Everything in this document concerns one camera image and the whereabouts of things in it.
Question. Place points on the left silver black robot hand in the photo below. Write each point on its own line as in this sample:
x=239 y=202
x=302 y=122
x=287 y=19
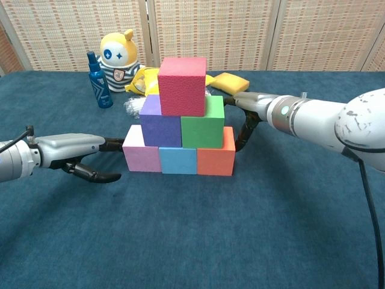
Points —
x=69 y=147

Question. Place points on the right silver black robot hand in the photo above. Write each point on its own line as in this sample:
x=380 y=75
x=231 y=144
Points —
x=255 y=103

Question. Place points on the green foam cube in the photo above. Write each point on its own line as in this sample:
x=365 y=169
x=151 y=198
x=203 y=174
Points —
x=203 y=129

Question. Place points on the orange foam cube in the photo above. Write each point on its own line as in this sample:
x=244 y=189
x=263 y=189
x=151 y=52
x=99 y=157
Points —
x=216 y=159

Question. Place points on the pink foam cube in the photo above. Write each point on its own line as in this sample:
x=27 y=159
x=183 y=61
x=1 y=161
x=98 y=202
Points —
x=141 y=156

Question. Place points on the red foam cube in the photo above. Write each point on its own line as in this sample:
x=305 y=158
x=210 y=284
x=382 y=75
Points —
x=182 y=85

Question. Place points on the purple foam cube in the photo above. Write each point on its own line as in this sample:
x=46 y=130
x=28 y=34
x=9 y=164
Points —
x=161 y=129

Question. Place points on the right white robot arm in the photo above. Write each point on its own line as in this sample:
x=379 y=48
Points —
x=331 y=120

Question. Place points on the yellow sponge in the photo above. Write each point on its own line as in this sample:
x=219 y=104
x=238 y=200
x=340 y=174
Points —
x=230 y=83

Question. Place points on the blue spray bottle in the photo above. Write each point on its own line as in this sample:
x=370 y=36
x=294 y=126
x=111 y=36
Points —
x=100 y=87

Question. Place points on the bundle of clear straws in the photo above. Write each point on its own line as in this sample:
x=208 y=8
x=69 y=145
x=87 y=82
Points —
x=135 y=105

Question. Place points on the woven bamboo folding screen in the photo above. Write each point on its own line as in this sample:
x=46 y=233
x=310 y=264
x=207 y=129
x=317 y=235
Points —
x=210 y=33

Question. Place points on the light blue foam cube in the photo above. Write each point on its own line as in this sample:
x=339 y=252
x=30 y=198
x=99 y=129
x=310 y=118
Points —
x=178 y=161

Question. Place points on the yellow snack bag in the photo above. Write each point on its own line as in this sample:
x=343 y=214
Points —
x=144 y=82

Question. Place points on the yellow plush robot toy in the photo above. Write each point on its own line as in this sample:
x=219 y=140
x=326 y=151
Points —
x=118 y=60

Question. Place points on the teal felt table cloth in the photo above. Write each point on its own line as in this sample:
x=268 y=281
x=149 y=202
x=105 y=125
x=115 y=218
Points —
x=180 y=241

